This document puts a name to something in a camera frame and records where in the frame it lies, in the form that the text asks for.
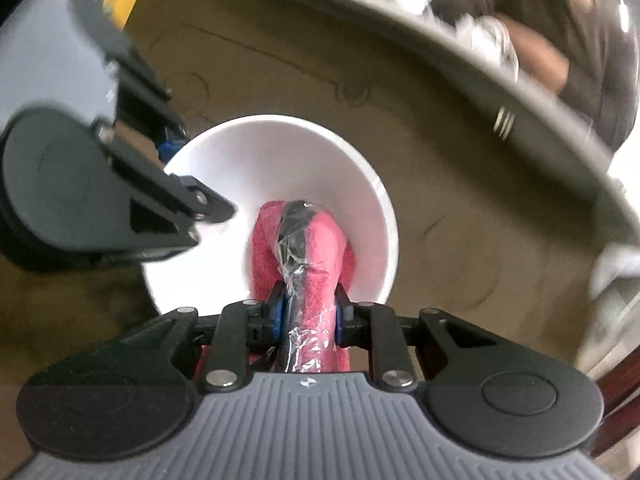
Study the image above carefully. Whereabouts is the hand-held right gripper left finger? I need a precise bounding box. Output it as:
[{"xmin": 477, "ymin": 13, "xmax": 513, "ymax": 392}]
[{"xmin": 117, "ymin": 284, "xmax": 287, "ymax": 395}]

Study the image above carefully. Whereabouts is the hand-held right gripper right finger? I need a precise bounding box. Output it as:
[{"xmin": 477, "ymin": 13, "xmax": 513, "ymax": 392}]
[{"xmin": 334, "ymin": 284, "xmax": 496, "ymax": 393}]

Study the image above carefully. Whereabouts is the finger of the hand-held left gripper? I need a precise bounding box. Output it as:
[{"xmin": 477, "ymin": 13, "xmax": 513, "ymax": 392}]
[
  {"xmin": 95, "ymin": 122, "xmax": 236, "ymax": 253},
  {"xmin": 105, "ymin": 44, "xmax": 192, "ymax": 162}
]

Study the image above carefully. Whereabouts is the pink cloth wiper with tape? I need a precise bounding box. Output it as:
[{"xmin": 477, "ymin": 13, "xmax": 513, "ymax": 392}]
[{"xmin": 192, "ymin": 200, "xmax": 358, "ymax": 376}]

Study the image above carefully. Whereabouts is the white bowl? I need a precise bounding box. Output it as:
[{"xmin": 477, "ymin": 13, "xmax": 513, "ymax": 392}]
[{"xmin": 141, "ymin": 115, "xmax": 399, "ymax": 318}]

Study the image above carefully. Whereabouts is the brown printed mat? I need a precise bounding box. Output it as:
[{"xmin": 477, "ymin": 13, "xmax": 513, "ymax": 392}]
[{"xmin": 0, "ymin": 0, "xmax": 621, "ymax": 386}]

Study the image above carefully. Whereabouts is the white cloth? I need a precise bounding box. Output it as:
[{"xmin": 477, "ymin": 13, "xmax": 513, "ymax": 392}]
[{"xmin": 455, "ymin": 15, "xmax": 521, "ymax": 78}]

